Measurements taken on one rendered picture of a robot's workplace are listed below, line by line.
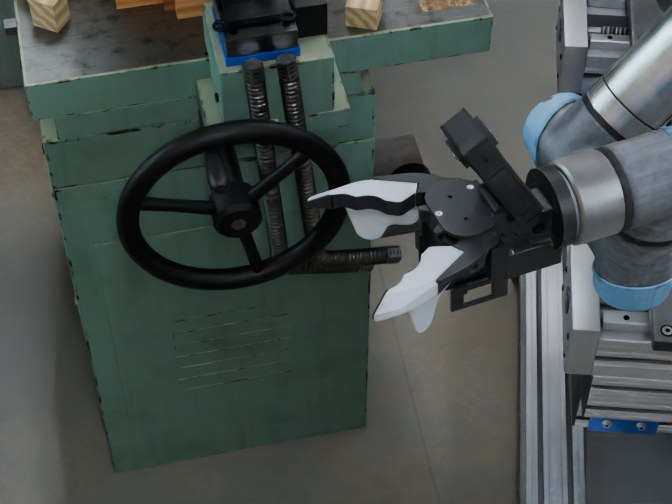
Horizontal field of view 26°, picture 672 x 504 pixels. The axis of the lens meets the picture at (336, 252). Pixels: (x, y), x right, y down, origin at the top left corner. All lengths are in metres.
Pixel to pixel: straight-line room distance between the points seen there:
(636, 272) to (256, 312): 1.00
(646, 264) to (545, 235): 0.12
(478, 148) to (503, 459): 1.44
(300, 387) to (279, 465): 0.17
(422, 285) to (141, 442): 1.38
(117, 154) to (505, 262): 0.83
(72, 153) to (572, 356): 0.69
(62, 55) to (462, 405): 1.07
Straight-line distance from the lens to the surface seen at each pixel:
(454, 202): 1.20
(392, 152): 2.11
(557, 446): 2.28
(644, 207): 1.25
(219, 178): 1.65
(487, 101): 3.09
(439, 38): 1.90
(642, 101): 1.37
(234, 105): 1.77
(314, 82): 1.77
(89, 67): 1.85
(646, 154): 1.25
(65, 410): 2.61
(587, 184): 1.22
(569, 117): 1.40
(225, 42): 1.72
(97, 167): 1.94
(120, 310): 2.17
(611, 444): 2.32
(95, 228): 2.03
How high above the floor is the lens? 2.13
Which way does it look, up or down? 50 degrees down
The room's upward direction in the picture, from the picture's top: straight up
